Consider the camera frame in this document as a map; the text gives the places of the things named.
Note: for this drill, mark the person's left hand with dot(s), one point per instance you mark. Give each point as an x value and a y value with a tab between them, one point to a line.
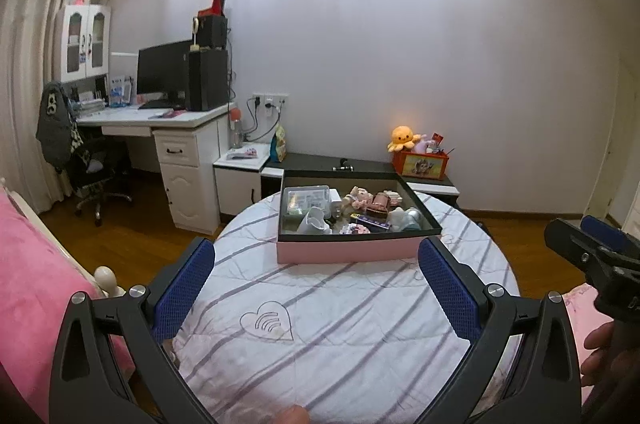
295	416

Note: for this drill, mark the black computer monitor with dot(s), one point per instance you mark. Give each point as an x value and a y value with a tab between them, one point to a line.
162	68

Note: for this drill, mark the pink printed quilt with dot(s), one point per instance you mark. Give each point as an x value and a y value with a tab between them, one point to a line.
580	314

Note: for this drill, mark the white door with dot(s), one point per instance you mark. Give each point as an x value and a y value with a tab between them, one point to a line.
615	143

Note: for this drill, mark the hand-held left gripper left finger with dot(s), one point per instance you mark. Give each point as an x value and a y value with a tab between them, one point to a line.
182	294

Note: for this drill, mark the pink plush toy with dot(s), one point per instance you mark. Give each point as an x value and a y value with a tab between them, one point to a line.
422	144

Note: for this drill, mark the beige curtain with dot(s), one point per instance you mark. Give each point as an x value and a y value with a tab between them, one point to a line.
25	53

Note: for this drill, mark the blue white box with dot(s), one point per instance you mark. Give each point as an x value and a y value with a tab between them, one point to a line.
120	92

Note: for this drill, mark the white bed post knob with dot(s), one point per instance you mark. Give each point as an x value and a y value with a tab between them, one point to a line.
106	278

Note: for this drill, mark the black office chair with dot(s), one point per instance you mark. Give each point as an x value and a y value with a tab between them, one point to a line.
97	174

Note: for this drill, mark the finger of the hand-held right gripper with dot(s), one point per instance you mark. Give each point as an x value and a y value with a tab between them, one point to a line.
575	240
605	229

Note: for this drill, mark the orange printed storage box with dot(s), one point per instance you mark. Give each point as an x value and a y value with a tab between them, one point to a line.
420	164

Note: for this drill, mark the orange octopus plush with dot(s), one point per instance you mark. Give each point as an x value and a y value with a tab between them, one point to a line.
401	137

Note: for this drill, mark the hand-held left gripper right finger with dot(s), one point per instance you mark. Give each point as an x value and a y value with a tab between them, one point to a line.
447	291

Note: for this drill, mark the blue yellow snack bag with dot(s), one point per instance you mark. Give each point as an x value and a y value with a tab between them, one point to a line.
279	146

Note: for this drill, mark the small white plastic toy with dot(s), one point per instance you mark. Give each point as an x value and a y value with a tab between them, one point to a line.
398	220

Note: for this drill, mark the white nightstand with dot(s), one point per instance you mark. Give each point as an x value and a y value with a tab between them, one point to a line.
235	189

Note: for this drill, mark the black speaker box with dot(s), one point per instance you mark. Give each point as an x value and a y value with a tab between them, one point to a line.
212	32

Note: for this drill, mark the white wall outlet strip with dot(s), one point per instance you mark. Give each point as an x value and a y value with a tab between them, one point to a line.
270	99

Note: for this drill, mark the person's right hand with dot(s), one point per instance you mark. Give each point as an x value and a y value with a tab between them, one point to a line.
600	349

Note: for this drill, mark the pink plush blanket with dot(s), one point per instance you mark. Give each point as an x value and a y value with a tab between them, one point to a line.
35	284

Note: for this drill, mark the black computer tower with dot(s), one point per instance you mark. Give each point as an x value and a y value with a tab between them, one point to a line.
207	78

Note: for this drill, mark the black white low cabinet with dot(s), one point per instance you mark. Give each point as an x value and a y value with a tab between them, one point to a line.
310	162

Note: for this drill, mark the grey jacket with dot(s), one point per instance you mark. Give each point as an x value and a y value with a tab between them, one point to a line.
55	128

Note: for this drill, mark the clear plastic box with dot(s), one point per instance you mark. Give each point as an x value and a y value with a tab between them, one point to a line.
305	200

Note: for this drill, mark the black keyboard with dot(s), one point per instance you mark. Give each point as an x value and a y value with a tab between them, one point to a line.
156	104

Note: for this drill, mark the pink box with black rim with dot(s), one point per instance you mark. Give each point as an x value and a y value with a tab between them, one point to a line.
350	251

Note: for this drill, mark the small beige stand ornament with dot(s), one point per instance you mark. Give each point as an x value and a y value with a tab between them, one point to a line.
195	33

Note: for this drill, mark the white glass-door cabinet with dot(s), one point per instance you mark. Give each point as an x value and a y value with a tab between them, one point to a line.
82	43

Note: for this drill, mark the white desk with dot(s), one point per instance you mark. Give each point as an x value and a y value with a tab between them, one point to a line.
187	174

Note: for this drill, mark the white charger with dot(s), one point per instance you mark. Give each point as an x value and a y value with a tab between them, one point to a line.
336	209

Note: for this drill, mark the white-haired doll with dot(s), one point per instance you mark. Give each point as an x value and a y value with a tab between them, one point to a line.
357	198

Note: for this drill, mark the colourful block figure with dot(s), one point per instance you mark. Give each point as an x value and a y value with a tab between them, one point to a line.
356	229

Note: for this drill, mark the dark blue box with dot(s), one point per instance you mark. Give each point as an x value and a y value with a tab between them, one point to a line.
371	221

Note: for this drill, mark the white figure cup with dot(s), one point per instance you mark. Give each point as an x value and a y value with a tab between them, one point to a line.
315	221

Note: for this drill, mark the clear bottle orange cap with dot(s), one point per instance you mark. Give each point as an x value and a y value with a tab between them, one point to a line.
236	128

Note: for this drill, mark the small black tool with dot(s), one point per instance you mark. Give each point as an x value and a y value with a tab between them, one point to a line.
342	166

